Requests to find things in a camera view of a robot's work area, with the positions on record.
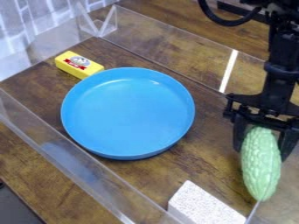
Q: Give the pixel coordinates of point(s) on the black baseboard strip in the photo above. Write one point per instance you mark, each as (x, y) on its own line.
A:
(241, 10)

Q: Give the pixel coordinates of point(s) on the yellow rectangular box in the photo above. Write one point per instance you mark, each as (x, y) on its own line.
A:
(76, 65)

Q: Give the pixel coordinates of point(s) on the blue round tray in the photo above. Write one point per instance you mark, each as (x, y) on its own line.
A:
(127, 113)

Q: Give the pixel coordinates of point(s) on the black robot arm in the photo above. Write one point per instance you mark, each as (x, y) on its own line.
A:
(282, 13)

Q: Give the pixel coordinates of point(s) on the green bitter gourd toy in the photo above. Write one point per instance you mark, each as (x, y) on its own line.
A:
(261, 163)

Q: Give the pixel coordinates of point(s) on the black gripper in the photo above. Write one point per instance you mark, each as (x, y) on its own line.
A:
(267, 109)

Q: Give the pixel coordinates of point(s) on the clear acrylic enclosure wall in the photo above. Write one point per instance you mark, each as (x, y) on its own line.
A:
(72, 187)

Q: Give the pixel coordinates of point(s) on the white speckled foam block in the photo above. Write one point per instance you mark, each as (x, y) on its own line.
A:
(194, 206)

